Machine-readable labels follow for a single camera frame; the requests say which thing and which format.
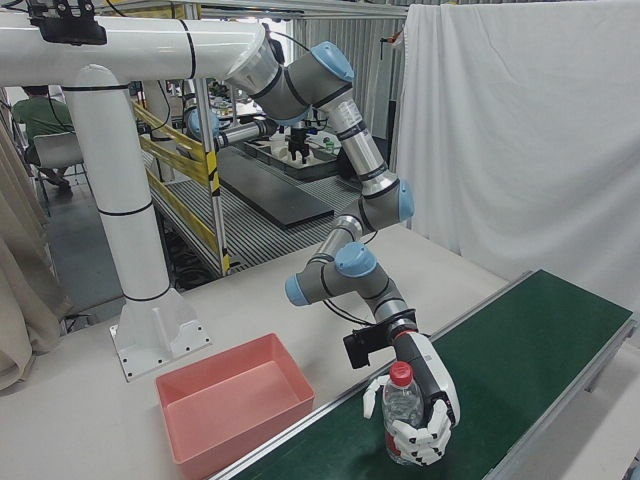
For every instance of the black camera on stand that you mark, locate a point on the black camera on stand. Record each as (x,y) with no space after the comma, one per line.
(70,32)

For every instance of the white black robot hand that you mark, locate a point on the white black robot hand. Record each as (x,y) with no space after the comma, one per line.
(440,385)

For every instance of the small green white container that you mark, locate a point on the small green white container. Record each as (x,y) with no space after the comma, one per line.
(328,145)

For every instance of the clear bottle with red cap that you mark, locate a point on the clear bottle with red cap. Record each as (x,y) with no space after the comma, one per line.
(400,400)

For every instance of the yellow black striped safety barrier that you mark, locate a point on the yellow black striped safety barrier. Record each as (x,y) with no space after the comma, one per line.
(192,160)

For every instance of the red black clamp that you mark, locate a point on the red black clamp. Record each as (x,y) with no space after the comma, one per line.
(395,39)

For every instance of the neighbouring robot arm grey blue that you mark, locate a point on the neighbouring robot arm grey blue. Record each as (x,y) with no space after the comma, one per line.
(240,132)

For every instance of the white curtain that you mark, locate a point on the white curtain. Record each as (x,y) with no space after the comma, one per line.
(525,150)

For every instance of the white chair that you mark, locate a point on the white chair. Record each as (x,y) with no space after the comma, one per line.
(57,150)

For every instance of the beige curtain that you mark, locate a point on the beige curtain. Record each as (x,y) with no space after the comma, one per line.
(20,300)

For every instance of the black neighbouring robot gripper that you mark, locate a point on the black neighbouring robot gripper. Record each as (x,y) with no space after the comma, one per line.
(298,145)

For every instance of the dark grey tray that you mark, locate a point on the dark grey tray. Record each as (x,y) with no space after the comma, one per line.
(315,170)

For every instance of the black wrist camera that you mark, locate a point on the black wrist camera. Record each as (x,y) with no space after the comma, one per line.
(357,347)

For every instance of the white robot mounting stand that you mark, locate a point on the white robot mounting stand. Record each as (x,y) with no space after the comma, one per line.
(125,200)

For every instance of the pink plastic basket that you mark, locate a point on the pink plastic basket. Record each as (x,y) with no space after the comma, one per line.
(235,400)

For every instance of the black platform plate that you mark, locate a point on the black platform plate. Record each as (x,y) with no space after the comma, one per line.
(280,200)

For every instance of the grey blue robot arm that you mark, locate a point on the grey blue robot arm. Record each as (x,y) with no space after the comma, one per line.
(360,145)

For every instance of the person in green shirt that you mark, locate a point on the person in green shirt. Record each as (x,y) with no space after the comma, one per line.
(42,120)

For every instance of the green conveyor belt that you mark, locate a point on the green conveyor belt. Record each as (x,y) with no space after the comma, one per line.
(500,360)

